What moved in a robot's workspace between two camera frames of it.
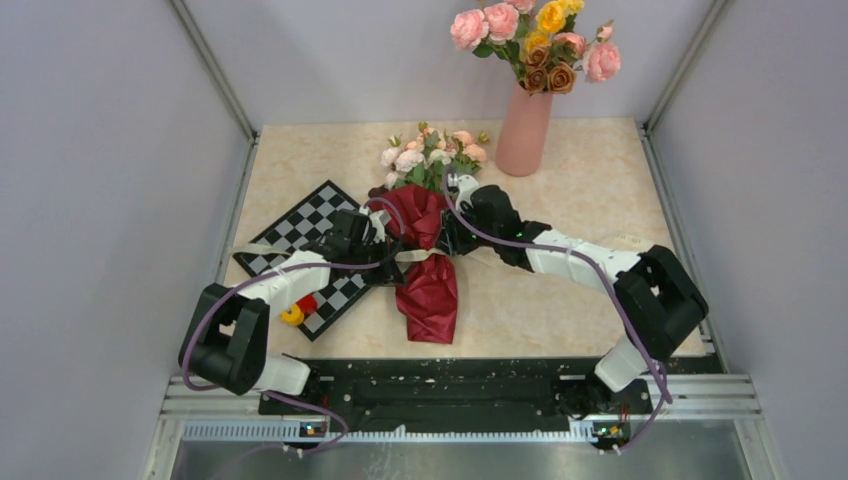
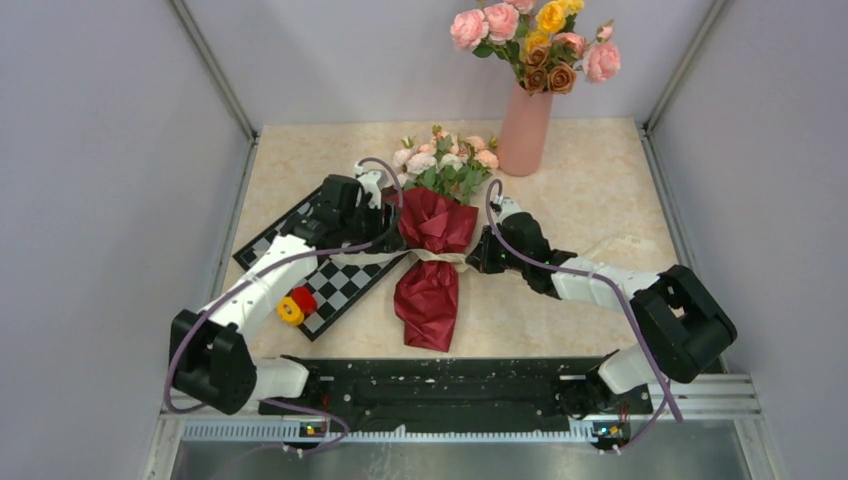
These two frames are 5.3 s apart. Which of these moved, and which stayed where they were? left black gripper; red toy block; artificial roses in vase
Moved: left black gripper
Stayed: red toy block; artificial roses in vase
